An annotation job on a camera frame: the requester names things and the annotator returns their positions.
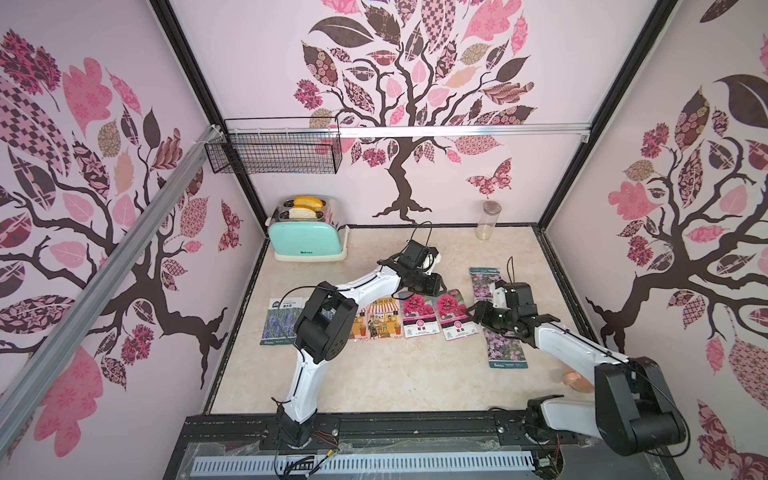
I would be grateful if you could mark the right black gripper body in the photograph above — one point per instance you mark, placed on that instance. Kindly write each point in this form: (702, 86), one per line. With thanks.
(496, 315)

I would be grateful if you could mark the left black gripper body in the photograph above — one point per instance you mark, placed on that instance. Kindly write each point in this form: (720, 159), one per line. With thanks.
(423, 284)

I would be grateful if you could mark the purple flower packet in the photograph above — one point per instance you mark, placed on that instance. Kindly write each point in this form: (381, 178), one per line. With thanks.
(503, 352)
(483, 280)

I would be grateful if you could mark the pink flower packet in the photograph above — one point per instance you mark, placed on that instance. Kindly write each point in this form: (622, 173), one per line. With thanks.
(419, 317)
(453, 318)

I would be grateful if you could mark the sunflower shop packet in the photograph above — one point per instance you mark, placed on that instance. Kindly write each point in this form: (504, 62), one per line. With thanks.
(359, 329)
(383, 319)

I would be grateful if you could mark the lavender packet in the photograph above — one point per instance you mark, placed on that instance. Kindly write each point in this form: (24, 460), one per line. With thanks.
(280, 321)

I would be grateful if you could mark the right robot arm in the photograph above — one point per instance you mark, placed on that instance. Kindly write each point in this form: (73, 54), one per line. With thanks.
(633, 410)

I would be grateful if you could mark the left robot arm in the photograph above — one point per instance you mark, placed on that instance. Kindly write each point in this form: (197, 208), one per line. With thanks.
(323, 327)

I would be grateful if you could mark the clear glass jar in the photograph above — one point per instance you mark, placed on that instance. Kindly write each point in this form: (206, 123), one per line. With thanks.
(490, 213)

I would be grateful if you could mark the orange cup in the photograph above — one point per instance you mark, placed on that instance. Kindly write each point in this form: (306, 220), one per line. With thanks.
(577, 382)

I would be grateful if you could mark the mint green toaster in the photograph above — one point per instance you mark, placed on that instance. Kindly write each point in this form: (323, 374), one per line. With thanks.
(322, 240)

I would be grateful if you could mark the yellow toast slice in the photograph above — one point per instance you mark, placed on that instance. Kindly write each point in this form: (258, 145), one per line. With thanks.
(308, 203)

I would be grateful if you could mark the pale toast slice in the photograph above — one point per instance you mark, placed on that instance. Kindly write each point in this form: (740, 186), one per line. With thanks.
(302, 213)

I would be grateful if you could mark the white vented strip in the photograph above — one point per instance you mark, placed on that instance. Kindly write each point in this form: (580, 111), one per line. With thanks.
(310, 466)

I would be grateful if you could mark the black base frame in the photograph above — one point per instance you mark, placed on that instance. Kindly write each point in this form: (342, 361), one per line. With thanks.
(559, 455)

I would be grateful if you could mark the black wire basket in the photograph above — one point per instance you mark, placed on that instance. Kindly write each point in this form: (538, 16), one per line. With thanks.
(279, 145)

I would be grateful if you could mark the aluminium rail back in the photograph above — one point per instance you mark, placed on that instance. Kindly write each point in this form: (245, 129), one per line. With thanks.
(580, 129)

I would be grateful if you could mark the aluminium rail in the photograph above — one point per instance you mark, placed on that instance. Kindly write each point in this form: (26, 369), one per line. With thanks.
(27, 390)
(580, 129)

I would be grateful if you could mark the aluminium rail left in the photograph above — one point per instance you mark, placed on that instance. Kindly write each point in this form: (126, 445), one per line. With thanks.
(27, 390)

